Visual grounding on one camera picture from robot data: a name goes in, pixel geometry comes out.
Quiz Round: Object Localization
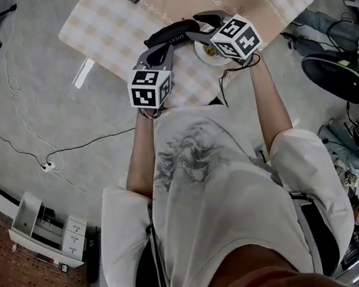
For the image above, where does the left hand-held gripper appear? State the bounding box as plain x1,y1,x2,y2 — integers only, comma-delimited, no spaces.
122,42,184,112

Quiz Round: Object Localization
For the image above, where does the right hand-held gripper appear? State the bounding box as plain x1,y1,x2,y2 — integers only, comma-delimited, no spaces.
184,3,264,69

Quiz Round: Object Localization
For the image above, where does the black glasses case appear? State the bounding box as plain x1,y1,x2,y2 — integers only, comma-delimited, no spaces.
141,17,203,50

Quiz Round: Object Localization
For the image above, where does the person's left forearm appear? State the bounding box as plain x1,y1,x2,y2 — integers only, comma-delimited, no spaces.
115,107,172,203

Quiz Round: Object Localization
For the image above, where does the person's right forearm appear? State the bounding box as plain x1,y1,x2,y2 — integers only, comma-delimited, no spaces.
246,49,297,155

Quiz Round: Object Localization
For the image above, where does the white plate of seeds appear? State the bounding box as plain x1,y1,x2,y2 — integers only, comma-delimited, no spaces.
190,18,238,70

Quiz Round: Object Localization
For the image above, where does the beige checkered tablecloth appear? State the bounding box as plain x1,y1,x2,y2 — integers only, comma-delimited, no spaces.
52,0,329,127

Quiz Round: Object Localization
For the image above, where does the black round chair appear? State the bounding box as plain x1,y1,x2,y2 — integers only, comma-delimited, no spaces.
300,46,359,118

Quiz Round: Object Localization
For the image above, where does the person's torso in white shirt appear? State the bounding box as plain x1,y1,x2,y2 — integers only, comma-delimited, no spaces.
79,81,359,287

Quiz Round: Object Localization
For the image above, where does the white drawer cabinet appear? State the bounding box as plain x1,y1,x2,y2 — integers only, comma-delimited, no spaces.
3,182,95,278

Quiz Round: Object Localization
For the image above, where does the black cable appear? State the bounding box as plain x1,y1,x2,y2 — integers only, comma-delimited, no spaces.
0,108,141,177

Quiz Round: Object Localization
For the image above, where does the white cable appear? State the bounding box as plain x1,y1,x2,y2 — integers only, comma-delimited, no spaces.
0,0,89,203

